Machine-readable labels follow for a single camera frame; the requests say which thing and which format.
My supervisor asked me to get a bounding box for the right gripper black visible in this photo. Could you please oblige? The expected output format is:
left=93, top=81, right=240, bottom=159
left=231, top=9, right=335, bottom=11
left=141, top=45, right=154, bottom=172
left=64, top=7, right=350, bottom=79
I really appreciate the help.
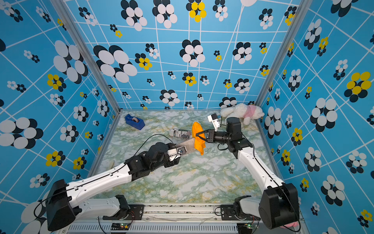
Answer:
left=197, top=130, right=232, bottom=145

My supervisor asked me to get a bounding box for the orange towel cloth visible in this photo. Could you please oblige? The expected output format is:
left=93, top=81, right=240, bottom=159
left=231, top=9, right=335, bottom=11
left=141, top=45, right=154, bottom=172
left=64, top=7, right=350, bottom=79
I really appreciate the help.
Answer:
left=192, top=122, right=206, bottom=156

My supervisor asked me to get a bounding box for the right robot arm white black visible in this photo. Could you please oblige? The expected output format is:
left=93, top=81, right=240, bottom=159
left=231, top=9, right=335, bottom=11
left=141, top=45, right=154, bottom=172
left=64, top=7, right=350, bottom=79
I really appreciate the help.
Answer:
left=192, top=117, right=300, bottom=230

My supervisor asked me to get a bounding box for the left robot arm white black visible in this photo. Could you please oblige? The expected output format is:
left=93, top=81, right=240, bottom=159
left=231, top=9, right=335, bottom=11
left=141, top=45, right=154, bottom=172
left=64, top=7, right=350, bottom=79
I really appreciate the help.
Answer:
left=45, top=142, right=188, bottom=232

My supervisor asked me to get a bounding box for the newspaper print pouch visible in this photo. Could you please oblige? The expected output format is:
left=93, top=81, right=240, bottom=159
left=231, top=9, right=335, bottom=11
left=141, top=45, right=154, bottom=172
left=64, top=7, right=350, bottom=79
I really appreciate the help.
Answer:
left=169, top=128, right=192, bottom=139

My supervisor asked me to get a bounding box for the blue tape dispenser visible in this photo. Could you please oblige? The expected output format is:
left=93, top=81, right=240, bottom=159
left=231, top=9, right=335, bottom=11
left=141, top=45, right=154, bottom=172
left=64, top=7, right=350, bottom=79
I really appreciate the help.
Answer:
left=125, top=114, right=145, bottom=130

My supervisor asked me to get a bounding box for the white plush toy pink shirt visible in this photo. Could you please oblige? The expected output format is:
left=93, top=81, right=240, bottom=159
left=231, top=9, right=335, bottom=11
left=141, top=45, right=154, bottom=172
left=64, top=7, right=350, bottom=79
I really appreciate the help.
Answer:
left=220, top=103, right=265, bottom=125

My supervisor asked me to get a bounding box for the pink alarm clock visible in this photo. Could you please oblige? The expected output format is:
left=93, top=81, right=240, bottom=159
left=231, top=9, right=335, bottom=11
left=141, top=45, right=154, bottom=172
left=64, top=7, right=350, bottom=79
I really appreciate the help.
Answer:
left=281, top=221, right=299, bottom=229

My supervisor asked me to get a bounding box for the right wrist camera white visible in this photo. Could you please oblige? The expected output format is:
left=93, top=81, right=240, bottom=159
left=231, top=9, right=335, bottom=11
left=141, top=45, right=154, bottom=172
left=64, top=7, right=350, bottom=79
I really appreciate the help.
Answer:
left=207, top=114, right=221, bottom=132

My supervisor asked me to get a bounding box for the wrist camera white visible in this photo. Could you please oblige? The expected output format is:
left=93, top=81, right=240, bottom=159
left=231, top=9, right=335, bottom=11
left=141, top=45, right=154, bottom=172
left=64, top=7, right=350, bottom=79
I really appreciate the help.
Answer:
left=207, top=114, right=221, bottom=132
left=168, top=146, right=187, bottom=161

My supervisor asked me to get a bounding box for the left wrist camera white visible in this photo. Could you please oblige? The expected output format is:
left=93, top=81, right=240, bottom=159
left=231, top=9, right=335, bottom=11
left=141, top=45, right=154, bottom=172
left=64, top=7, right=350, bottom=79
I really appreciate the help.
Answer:
left=168, top=146, right=187, bottom=161

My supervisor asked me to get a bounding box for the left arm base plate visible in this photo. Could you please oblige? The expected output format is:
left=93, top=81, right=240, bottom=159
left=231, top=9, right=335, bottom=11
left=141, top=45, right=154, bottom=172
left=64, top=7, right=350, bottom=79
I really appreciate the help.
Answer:
left=103, top=204, right=145, bottom=221

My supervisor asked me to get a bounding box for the aluminium frame rail front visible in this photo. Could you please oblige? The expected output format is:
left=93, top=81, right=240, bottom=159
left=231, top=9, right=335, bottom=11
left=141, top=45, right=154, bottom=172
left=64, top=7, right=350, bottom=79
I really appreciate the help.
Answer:
left=54, top=201, right=310, bottom=234

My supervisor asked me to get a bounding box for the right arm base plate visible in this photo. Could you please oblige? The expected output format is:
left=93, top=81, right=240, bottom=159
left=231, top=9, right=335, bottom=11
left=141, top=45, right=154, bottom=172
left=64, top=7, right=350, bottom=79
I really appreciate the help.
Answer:
left=216, top=205, right=261, bottom=221

